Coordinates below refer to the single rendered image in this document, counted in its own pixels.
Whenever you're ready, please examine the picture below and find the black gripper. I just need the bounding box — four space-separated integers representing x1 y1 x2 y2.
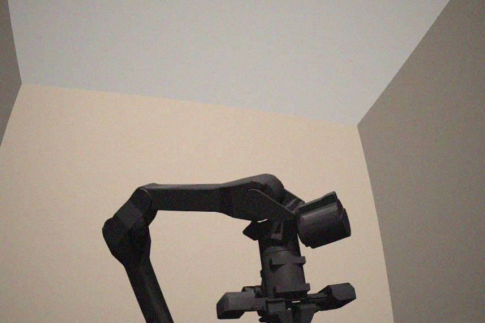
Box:
216 250 356 323

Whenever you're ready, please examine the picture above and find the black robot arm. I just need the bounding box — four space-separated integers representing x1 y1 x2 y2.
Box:
102 174 351 323

